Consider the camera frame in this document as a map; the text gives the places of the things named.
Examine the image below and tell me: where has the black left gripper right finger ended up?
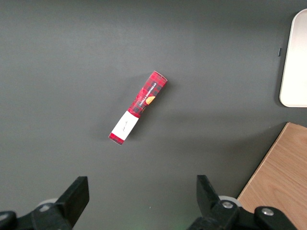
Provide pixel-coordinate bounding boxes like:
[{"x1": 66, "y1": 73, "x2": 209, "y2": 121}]
[{"x1": 187, "y1": 174, "x2": 298, "y2": 230}]

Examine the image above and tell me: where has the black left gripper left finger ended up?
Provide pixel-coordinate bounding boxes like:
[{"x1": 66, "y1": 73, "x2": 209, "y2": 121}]
[{"x1": 0, "y1": 176, "x2": 90, "y2": 230}]

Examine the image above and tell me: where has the white rounded tray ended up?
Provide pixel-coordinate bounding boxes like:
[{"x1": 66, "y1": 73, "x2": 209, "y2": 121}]
[{"x1": 279, "y1": 9, "x2": 307, "y2": 108}]

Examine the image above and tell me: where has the light wooden box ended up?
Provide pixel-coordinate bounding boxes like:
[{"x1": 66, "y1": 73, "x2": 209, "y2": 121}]
[{"x1": 236, "y1": 122, "x2": 307, "y2": 230}]

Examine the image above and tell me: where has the red tartan shortbread box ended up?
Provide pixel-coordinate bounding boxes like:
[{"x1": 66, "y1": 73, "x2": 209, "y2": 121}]
[{"x1": 107, "y1": 70, "x2": 168, "y2": 146}]

